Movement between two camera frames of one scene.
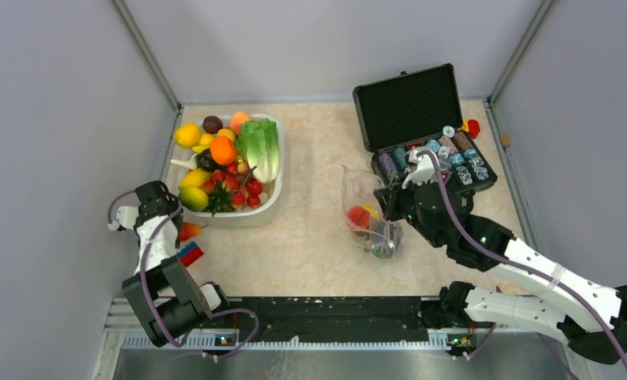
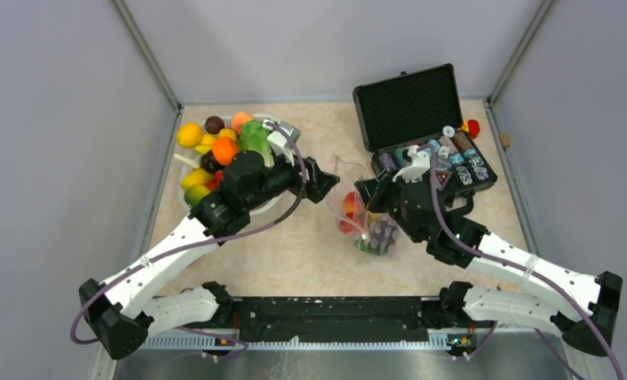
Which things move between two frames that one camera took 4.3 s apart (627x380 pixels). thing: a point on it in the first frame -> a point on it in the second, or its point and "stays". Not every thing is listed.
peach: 359,215 -> 352,204
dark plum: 212,124 stays
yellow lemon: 188,135 stays
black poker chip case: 419,111 stays
